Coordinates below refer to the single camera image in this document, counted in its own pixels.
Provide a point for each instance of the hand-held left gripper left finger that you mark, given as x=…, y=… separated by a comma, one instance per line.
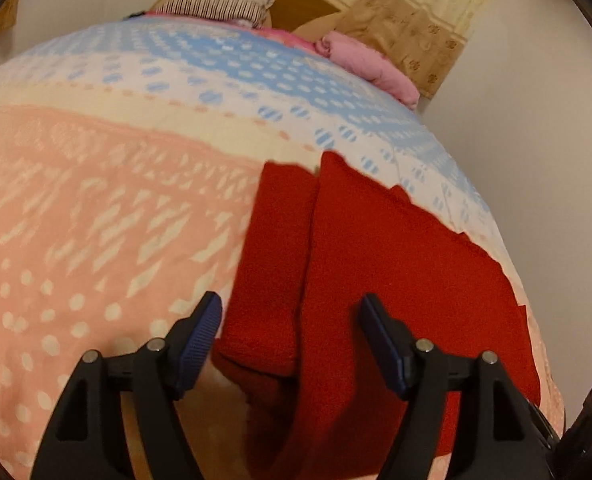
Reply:
x=201, y=340

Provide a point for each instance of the red knitted sweater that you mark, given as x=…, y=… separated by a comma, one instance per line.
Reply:
x=375, y=240

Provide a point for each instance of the pink cloth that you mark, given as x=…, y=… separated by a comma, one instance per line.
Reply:
x=286, y=37

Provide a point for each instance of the striped pillow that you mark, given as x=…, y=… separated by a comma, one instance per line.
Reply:
x=211, y=6

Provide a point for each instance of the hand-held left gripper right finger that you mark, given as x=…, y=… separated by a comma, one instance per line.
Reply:
x=383, y=345

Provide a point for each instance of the polka dot bedsheet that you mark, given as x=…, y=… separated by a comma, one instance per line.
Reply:
x=101, y=185

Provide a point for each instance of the beige patterned curtain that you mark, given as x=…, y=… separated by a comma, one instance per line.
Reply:
x=415, y=25

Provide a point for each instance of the pink pillow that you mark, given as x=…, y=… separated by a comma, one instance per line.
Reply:
x=370, y=62

